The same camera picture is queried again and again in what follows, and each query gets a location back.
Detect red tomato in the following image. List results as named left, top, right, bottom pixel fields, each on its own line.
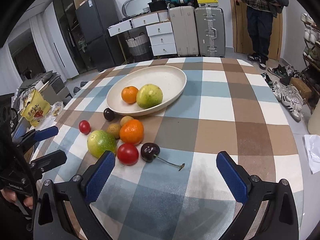
left=79, top=120, right=91, bottom=135
left=117, top=143, right=139, bottom=166

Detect dark plum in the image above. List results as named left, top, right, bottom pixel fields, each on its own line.
left=103, top=108, right=115, bottom=121

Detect brown longan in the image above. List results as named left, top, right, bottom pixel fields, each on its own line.
left=106, top=123, right=121, bottom=140
left=120, top=116, right=134, bottom=127

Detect orange tangerine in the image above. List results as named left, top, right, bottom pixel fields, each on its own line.
left=119, top=119, right=144, bottom=145
left=121, top=86, right=138, bottom=104

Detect dark cherry with stem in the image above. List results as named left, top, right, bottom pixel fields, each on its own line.
left=140, top=142, right=185, bottom=170

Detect yellow green guava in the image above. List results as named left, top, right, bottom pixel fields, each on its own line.
left=136, top=84, right=163, bottom=109

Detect left hand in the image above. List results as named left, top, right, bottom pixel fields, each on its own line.
left=1, top=188, right=33, bottom=209

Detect yellow snack bag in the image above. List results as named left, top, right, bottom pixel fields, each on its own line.
left=20, top=88, right=51, bottom=127

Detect white plastic bag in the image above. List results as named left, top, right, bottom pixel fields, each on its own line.
left=304, top=134, right=320, bottom=174

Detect white sneakers on floor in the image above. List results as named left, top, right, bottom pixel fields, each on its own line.
left=271, top=81, right=304, bottom=122

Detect black refrigerator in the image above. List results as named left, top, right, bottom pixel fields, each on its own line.
left=76, top=0, right=125, bottom=72

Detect woven laundry basket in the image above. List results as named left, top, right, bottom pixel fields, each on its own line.
left=125, top=32, right=153, bottom=62

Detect cream round plate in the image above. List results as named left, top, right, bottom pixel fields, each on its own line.
left=106, top=66, right=187, bottom=116

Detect white drawer cabinet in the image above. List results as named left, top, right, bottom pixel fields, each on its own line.
left=108, top=10, right=177, bottom=56

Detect shoe rack with shoes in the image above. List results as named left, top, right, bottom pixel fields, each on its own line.
left=300, top=13, right=319, bottom=112

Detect wooden door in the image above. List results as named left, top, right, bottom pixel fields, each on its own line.
left=230, top=0, right=283, bottom=60

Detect beige suitcase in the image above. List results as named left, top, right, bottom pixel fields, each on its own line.
left=169, top=6, right=199, bottom=56

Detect silver suitcase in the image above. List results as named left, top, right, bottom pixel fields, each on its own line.
left=195, top=7, right=226, bottom=57

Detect yellow black shoebox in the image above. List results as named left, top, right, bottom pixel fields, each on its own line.
left=197, top=0, right=219, bottom=7

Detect person in plaid shirt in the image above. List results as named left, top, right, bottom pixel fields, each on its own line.
left=236, top=0, right=289, bottom=70

